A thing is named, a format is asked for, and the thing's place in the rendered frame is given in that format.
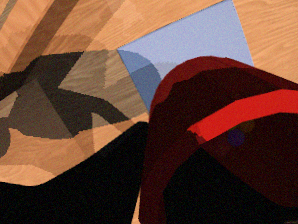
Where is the red cup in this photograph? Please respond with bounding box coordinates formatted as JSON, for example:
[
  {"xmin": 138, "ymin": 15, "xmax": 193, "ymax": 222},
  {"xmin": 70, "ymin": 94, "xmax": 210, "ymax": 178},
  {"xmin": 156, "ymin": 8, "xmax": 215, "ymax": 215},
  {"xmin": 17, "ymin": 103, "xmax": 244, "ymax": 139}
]
[{"xmin": 138, "ymin": 56, "xmax": 298, "ymax": 224}]

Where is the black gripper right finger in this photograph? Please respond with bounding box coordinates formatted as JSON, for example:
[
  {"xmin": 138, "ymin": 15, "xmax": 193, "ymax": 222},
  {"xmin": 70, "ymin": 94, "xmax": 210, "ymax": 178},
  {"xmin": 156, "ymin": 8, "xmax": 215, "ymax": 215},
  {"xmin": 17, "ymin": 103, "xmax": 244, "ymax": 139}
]
[{"xmin": 162, "ymin": 148, "xmax": 298, "ymax": 224}]

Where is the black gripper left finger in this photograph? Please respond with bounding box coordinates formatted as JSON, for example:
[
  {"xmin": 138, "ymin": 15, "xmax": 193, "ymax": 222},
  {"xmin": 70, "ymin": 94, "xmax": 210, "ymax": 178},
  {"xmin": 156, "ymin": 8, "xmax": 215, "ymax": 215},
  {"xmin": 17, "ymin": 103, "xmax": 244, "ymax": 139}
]
[{"xmin": 0, "ymin": 120, "xmax": 149, "ymax": 224}]

